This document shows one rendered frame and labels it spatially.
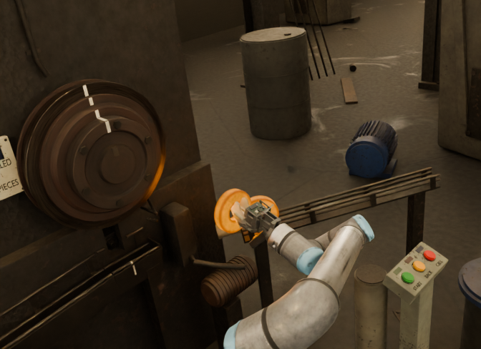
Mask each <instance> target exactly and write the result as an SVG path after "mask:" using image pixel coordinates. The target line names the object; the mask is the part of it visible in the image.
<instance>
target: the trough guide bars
mask: <svg viewBox="0 0 481 349"><path fill-rule="evenodd" d="M431 169H432V168H431V167H427V168H424V169H420V170H417V171H414V172H410V173H406V174H402V175H400V176H396V177H392V178H389V179H386V180H382V181H378V182H374V183H371V184H368V185H364V186H361V187H357V188H354V189H351V190H347V191H343V192H339V193H336V194H333V195H329V196H325V197H321V198H318V199H315V200H311V201H308V202H303V203H301V204H297V205H293V206H290V207H286V208H283V209H280V210H278V211H279V212H284V211H286V210H291V209H294V208H297V207H301V206H304V207H302V208H298V209H296V210H291V211H288V212H284V213H281V214H279V216H278V217H282V216H284V215H289V214H292V213H295V212H299V211H302V210H305V211H304V212H300V213H297V214H294V215H289V216H287V217H282V218H279V219H281V221H284V220H288V219H291V218H294V217H298V216H301V215H305V214H308V213H309V215H305V216H303V217H298V218H295V219H292V220H288V221H285V222H281V224H283V223H285V224H289V223H292V222H296V221H299V220H304V219H306V218H310V220H311V224H312V225H313V224H316V223H317V222H316V216H317V215H321V214H324V213H327V212H331V211H334V210H339V209H341V208H345V207H349V206H352V205H356V204H359V203H362V202H366V201H369V200H370V202H371V207H376V199H377V198H380V197H384V196H387V195H392V194H394V193H398V192H402V191H405V190H409V189H412V188H415V187H419V186H422V185H427V184H429V183H430V189H431V190H435V189H436V182H437V181H440V178H436V177H439V176H440V174H439V173H438V174H434V175H430V174H432V171H429V172H427V171H428V170H431ZM418 173H421V174H418ZM415 174H418V175H415ZM410 175H415V176H412V177H408V178H404V179H402V180H397V179H400V178H403V177H407V176H410ZM427 175H430V176H428V177H427ZM418 177H421V178H420V179H418V180H413V179H415V178H418ZM392 180H397V181H394V182H390V181H392ZM408 180H413V181H410V182H405V181H408ZM424 180H429V181H426V182H421V181H424ZM385 182H390V183H386V184H384V185H380V184H382V183H385ZM400 182H405V183H403V184H400V185H395V184H398V183H400ZM417 182H421V183H419V184H415V185H411V184H414V183H417ZM375 185H379V186H376V187H372V186H375ZM390 185H395V186H393V187H388V186H390ZM407 185H411V186H408V187H403V186H407ZM369 187H372V188H369ZM383 187H388V188H385V189H382V190H377V189H380V188H383ZM399 187H403V188H401V189H398V190H393V189H396V188H399ZM362 189H363V190H362ZM357 190H362V191H359V192H355V193H351V194H349V195H344V194H347V193H350V192H354V191H357ZM373 190H377V191H375V192H370V191H373ZM389 190H393V191H391V192H386V191H389ZM369 192H370V193H369ZM382 192H386V193H383V194H380V195H376V194H379V193H382ZM362 193H364V194H363V195H360V194H362ZM339 195H344V196H341V197H337V196H339ZM355 195H360V196H357V197H352V196H355ZM368 196H370V197H368ZM332 197H337V198H333V199H331V200H327V199H329V198H332ZM347 197H352V198H350V199H347V200H342V199H345V198H347ZM364 197H368V198H366V199H362V200H358V199H361V198H364ZM322 200H327V201H323V202H319V201H322ZM337 200H342V201H340V202H335V201H337ZM354 200H358V201H356V202H351V201H354ZM315 202H319V203H316V204H313V205H310V204H311V203H315ZM330 202H335V203H332V204H330V205H325V204H327V203H330ZM347 202H351V203H348V204H345V205H341V206H338V207H333V206H336V205H340V204H344V203H347ZM320 205H325V206H322V207H317V206H320ZM312 207H317V208H314V209H312V210H311V208H312ZM329 207H333V208H331V209H327V210H323V209H326V208H329ZM319 210H323V211H320V212H315V211H319ZM242 230H243V232H245V231H248V230H245V229H242ZM243 235H244V236H246V235H249V238H250V241H251V240H252V239H253V237H255V234H254V232H250V231H248V232H245V233H243Z"/></svg>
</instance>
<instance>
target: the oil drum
mask: <svg viewBox="0 0 481 349"><path fill-rule="evenodd" d="M240 50H241V56H242V62H243V74H244V80H245V87H246V99H247V100H246V104H247V105H248V116H249V123H250V129H251V133H252V134H253V135H254V136H256V137H258V138H261V139H268V140H282V139H291V138H294V137H298V136H301V135H302V134H305V133H307V131H309V130H310V128H311V127H312V121H311V93H310V84H309V71H308V68H309V63H308V47H307V34H306V30H305V29H302V28H298V27H277V28H270V29H261V30H258V31H252V32H249V33H247V34H244V35H243V36H242V37H241V38H240Z"/></svg>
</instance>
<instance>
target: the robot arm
mask: <svg viewBox="0 0 481 349"><path fill-rule="evenodd" d="M262 203H263V204H264V205H266V206H267V207H268V208H266V207H265V206H263V205H262ZM231 212H232V213H233V216H234V218H235V221H236V222H237V223H238V225H240V226H241V227H242V228H244V229H245V230H248V231H250V232H254V233H260V232H261V233H260V234H259V235H257V236H255V237H253V239H252V240H251V241H250V242H249V245H250V246H251V247H252V248H255V247H258V246H260V245H261V244H262V242H263V241H264V240H266V241H268V246H269V247H271V248H272V249H273V250H275V251H276V252H277V253H278V254H279V255H281V256H282V257H283V258H285V259H286V260H288V261H289V262H290V263H291V264H292V265H293V266H295V267H296V268H298V270H299V271H300V272H302V273H304V274H305V275H308V277H307V278H304V279H302V280H299V281H298V282H297V283H296V284H295V285H294V286H293V287H292V288H291V289H290V290H289V291H288V292H287V293H286V294H285V295H284V296H282V297H281V298H280V299H278V300H277V301H275V302H274V303H272V304H271V305H269V306H268V307H266V308H264V309H262V310H259V311H258V312H257V313H254V314H252V315H251V316H249V317H247V318H245V319H242V320H239V321H238V322H237V323H236V324H235V325H233V326H232V327H230V328H229V329H228V331H227V333H226V334H225V338H224V349H307V348H308V347H309V346H311V345H312V344H313V343H315V342H316V341H317V340H318V339H319V338H320V337H321V336H322V335H323V334H324V333H325V332H326V331H327V330H328V329H329V328H330V327H331V326H332V325H333V324H334V321H335V319H336V318H337V315H338V314H339V310H340V301H339V295H340V293H341V290H342V288H343V286H344V284H345V282H346V280H347V277H348V276H349V273H350V272H351V269H352V267H353V266H354V263H355V261H356V259H357V257H358V255H359V253H360V251H361V249H362V248H363V246H364V244H365V243H367V242H371V240H373V239H374V233H373V231H372V229H371V227H370V225H369V223H368V222H367V221H366V220H365V219H364V218H363V217H362V216H361V215H356V216H354V217H352V218H351V219H349V220H347V221H346V222H343V223H342V224H340V225H339V226H337V227H335V228H334V229H332V230H330V231H328V232H327V233H325V234H323V235H322V236H320V237H318V238H316V239H315V240H307V239H306V238H305V237H303V236H302V235H300V234H299V233H297V232H296V231H295V230H294V229H292V228H291V227H289V226H288V225H287V224H285V223H283V224H281V219H279V218H278V217H277V216H275V215H274V214H273V213H272V212H271V207H269V206H268V205H267V204H266V203H265V202H263V201H261V200H259V202H256V203H254V204H252V205H251V206H250V205H249V204H248V200H247V199H246V198H245V197H243V198H242V200H241V201H240V203H238V202H235V204H234V205H233V206H232V207H231Z"/></svg>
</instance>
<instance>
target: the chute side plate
mask: <svg viewBox="0 0 481 349"><path fill-rule="evenodd" d="M159 263H160V268H161V269H163V268H164V264H163V261H162V255H161V251H160V249H158V250H156V251H154V252H153V253H151V254H149V255H148V256H146V257H144V258H142V259H141V260H139V261H137V262H136V263H134V264H132V265H131V266H129V267H127V268H125V269H124V270H122V271H121V272H119V273H117V274H116V275H114V277H115V279H114V277H111V278H110V279H108V280H106V281H105V282H104V283H102V284H101V285H99V286H98V287H96V288H95V289H94V290H92V291H91V292H89V293H88V294H86V295H85V296H84V297H82V298H81V299H79V300H78V301H77V302H75V303H74V304H72V305H70V306H69V307H68V308H67V309H65V310H63V311H62V312H61V313H60V314H58V315H56V316H55V317H53V318H52V319H51V320H49V321H48V322H46V323H45V324H43V325H42V326H41V327H39V328H37V329H36V330H35V331H34V332H32V333H30V334H29V335H28V336H26V337H25V338H23V339H22V340H20V341H19V342H18V343H16V344H15V345H13V346H12V347H10V348H9V349H48V348H49V347H51V346H52V345H53V344H55V343H56V342H57V341H59V340H60V339H62V338H63V337H64V336H65V335H67V334H68V333H70V332H71V331H73V330H74V329H75V328H76V327H78V326H79V325H81V324H82V323H83V322H84V321H86V320H88V319H89V318H90V317H92V316H93V315H94V314H95V313H97V312H99V311H100V310H101V309H102V308H104V307H105V306H106V305H108V304H110V303H111V302H112V301H113V300H115V299H116V298H118V297H119V296H121V295H122V294H123V293H125V292H127V291H128V290H130V289H131V288H133V287H134V286H136V285H138V284H140V283H141V282H142V281H144V280H146V279H147V273H146V271H148V270H149V269H150V268H152V267H154V266H156V265H157V264H159ZM133 265H134V266H135V270H136V273H137V274H135V272H134V269H133Z"/></svg>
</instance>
